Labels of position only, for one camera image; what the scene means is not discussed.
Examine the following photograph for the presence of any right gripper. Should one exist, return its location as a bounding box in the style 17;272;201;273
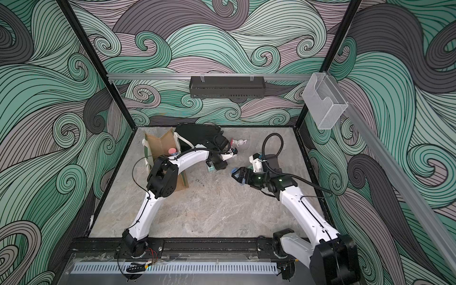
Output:
233;167;271;188

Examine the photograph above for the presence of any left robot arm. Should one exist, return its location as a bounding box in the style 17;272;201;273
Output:
122;133;238;258

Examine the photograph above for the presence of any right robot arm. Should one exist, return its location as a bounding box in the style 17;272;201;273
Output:
232;133;361;285

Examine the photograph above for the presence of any white rabbit figurine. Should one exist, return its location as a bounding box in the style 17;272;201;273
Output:
230;139;248;148

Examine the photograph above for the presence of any black ribbed case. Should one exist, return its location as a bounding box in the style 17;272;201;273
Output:
174;123;222;151

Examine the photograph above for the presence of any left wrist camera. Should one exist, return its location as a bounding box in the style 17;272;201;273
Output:
221;148;238;161

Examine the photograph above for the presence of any black wall tray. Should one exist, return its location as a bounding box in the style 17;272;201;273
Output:
189;77;266;100

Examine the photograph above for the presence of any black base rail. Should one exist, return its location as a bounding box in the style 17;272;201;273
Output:
70;236;280;257

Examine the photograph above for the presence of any clear plastic wall box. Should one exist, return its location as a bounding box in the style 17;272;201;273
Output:
302;72;348;130

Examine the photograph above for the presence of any aluminium wall rail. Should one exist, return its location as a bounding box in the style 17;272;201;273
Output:
106;72;312;81

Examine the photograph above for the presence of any white slotted cable duct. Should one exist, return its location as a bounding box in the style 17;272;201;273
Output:
70;261;279;274

